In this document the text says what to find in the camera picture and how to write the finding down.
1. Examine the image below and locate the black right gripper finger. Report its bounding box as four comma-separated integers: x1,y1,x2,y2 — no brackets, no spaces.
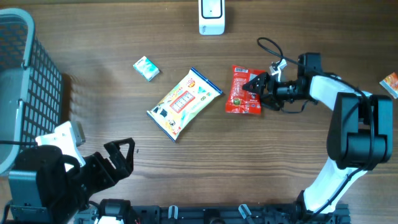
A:
260,93,281,111
242,72,270,93

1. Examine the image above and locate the red snack packet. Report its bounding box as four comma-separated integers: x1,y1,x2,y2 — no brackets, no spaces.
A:
225,65,265,115

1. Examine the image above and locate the cream snack bag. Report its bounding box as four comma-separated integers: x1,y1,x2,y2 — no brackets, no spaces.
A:
147,67,223,141

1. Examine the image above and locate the orange small box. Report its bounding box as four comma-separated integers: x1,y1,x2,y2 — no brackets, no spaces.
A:
379,72,398,99

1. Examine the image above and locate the teal tissue pack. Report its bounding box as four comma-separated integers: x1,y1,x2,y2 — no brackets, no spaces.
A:
133,56,160,82

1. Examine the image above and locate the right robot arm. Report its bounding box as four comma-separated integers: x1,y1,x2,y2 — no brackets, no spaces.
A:
242,52,393,222

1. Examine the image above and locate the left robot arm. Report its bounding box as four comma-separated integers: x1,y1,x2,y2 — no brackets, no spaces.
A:
2,138,135,223

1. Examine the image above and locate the white barcode scanner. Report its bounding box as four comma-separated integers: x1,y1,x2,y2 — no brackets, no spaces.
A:
198,0,226,35

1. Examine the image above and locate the grey plastic shopping basket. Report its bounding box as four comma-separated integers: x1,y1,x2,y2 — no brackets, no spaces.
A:
1,8,63,176

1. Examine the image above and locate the black right camera cable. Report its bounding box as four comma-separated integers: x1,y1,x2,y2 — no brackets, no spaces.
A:
256,37,377,218

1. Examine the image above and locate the black camera cable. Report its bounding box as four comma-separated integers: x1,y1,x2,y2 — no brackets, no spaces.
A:
0,140,40,147
256,37,377,218

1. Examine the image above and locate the black left camera cable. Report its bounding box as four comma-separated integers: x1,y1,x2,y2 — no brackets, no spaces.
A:
0,140,40,147

